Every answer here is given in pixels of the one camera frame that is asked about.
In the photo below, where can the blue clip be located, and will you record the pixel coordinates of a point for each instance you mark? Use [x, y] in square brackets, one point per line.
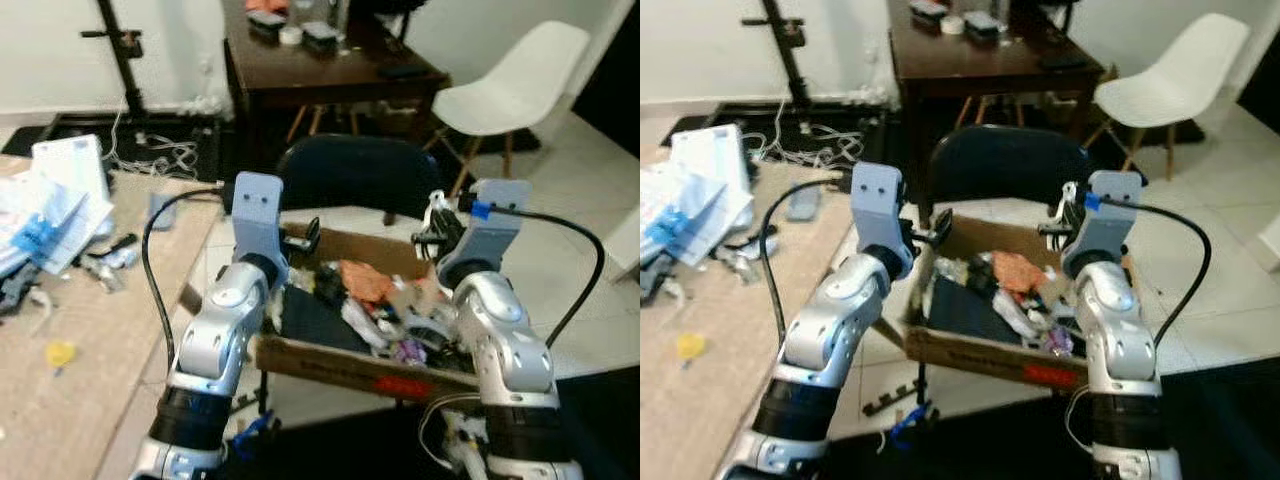
[908, 424]
[252, 426]

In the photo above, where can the black battery box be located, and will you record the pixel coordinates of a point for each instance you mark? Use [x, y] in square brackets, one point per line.
[320, 37]
[264, 24]
[982, 26]
[928, 12]

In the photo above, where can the black flat phone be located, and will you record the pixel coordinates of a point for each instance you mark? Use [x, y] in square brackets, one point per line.
[1062, 61]
[399, 71]

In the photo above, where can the white papers with blue print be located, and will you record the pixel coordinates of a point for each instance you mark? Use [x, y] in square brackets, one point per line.
[680, 215]
[35, 225]

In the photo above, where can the small yellow scrap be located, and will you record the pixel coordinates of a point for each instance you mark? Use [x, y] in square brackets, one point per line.
[690, 347]
[60, 354]

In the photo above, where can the white paper bag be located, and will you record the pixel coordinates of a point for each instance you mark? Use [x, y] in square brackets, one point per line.
[75, 165]
[715, 155]

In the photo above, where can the brown cardboard rubbish box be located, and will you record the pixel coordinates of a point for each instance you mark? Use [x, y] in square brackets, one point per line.
[330, 362]
[990, 358]

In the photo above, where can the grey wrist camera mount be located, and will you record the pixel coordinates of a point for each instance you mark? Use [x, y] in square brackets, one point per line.
[878, 205]
[1105, 220]
[256, 210]
[490, 232]

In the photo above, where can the grey flat phone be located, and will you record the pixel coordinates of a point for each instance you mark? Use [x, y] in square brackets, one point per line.
[162, 212]
[802, 203]

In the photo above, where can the white plastic chair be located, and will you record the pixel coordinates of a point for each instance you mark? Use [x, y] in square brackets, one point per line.
[1180, 80]
[520, 85]

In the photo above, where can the dark round-backed chair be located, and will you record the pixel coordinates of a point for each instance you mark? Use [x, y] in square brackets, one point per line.
[350, 175]
[1005, 165]

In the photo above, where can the black metal stand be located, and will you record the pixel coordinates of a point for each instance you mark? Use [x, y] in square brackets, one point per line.
[122, 50]
[790, 45]

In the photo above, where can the black floor mat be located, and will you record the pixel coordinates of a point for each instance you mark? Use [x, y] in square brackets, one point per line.
[720, 118]
[60, 130]

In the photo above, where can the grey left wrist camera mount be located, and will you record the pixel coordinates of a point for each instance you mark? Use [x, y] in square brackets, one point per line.
[878, 205]
[256, 210]

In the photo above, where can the black sheet in box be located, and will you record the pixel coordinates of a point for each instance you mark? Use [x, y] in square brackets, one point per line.
[315, 322]
[968, 312]

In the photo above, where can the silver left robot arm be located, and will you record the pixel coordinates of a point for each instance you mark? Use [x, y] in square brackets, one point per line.
[835, 320]
[222, 325]

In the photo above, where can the dark wooden table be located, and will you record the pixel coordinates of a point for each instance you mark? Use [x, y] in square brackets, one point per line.
[990, 60]
[320, 70]

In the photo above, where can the crumpled orange wrapper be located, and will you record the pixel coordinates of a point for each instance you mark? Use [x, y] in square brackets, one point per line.
[366, 282]
[1018, 272]

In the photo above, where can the white tape roll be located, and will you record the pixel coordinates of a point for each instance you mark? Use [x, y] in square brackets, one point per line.
[291, 35]
[953, 24]

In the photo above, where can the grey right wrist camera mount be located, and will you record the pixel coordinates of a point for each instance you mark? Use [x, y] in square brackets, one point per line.
[1105, 220]
[490, 232]

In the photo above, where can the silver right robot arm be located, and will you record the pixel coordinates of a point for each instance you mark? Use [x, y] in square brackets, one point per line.
[505, 340]
[1115, 330]

